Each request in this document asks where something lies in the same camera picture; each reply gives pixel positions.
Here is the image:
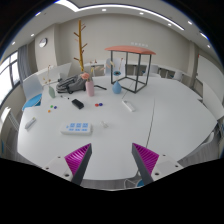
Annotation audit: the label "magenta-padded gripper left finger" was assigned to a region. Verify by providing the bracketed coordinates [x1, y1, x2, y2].
[42, 143, 93, 186]

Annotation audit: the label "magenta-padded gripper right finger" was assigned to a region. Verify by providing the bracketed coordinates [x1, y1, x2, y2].
[130, 143, 183, 186]

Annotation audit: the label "black rectangular case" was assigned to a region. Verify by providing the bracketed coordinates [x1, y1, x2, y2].
[71, 98, 85, 110]

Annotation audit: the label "long white remote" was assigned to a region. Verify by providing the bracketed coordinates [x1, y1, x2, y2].
[121, 99, 136, 113]

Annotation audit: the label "small white device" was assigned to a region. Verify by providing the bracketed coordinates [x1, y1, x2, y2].
[24, 116, 38, 130]

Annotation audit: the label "pink vase with pink flower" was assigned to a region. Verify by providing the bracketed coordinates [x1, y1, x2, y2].
[79, 72, 95, 98]

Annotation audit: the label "green vase with dried twigs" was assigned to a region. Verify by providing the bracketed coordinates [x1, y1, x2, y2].
[42, 64, 57, 99]

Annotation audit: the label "grey backpack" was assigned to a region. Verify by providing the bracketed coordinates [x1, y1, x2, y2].
[55, 74, 87, 94]

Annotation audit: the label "blue vase with blue flower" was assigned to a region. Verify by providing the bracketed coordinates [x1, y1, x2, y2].
[111, 69, 123, 95]

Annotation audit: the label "white chair with blue cushion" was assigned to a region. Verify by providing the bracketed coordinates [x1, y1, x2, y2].
[21, 73, 44, 112]

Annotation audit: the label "window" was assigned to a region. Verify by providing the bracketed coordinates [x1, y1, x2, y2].
[0, 51, 19, 108]

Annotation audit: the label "grey curtain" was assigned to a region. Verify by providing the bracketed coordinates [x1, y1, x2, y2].
[17, 43, 33, 79]

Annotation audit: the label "wooden coat tree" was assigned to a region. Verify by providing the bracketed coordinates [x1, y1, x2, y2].
[73, 19, 88, 73]

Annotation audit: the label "long ceiling light strip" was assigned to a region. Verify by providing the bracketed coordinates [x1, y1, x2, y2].
[54, 0, 186, 32]

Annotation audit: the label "recessed ceiling spot lights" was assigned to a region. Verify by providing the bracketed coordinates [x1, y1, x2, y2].
[11, 0, 214, 48]

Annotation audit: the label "black frame table orange top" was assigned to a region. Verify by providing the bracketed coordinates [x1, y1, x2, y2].
[104, 45, 157, 94]

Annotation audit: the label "round wall clock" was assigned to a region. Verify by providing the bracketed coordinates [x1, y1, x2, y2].
[38, 37, 48, 48]

